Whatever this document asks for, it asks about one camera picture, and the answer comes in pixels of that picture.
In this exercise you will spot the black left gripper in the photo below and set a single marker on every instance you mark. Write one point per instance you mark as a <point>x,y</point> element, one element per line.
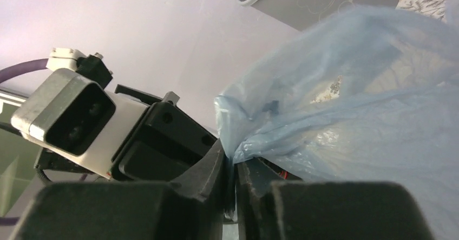
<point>164,143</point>

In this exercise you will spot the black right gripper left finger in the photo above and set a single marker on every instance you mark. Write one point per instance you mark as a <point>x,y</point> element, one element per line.
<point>190,206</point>

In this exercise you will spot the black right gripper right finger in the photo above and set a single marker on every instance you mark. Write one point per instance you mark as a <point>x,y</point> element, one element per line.
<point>270,207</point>

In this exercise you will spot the light blue plastic trash bag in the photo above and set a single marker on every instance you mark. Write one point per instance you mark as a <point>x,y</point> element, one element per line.
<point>369,93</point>

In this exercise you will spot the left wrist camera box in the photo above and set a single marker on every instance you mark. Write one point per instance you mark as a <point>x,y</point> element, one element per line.
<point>75,118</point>

